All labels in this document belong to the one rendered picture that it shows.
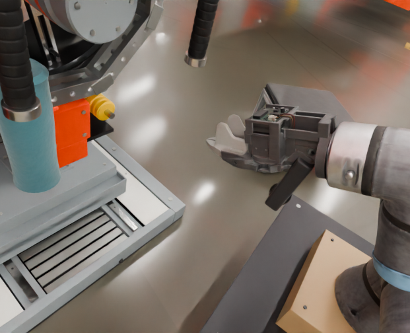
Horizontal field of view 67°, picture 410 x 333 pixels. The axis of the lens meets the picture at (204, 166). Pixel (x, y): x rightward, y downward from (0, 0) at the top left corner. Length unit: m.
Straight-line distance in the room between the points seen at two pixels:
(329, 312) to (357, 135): 0.50
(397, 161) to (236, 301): 0.55
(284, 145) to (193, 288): 0.79
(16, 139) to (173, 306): 0.73
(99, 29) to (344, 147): 0.40
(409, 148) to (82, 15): 0.46
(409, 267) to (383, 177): 0.13
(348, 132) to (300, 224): 0.66
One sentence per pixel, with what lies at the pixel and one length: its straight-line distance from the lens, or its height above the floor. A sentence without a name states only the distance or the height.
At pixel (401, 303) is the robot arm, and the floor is 0.60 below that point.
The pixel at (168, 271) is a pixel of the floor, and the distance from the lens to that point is 1.16.
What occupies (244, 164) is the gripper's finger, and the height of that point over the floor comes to 0.73.
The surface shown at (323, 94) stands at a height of 0.34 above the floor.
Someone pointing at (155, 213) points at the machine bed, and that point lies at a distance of 1.19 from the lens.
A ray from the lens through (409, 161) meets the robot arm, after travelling 0.40.
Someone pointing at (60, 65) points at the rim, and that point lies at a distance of 0.85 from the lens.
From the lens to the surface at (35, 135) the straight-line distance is 0.61.
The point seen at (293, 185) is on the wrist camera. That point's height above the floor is 0.73.
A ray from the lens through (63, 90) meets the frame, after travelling 0.76.
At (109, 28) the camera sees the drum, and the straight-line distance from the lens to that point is 0.57.
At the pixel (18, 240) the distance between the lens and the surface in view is 1.06.
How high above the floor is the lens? 1.02
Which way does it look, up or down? 42 degrees down
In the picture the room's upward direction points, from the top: 18 degrees clockwise
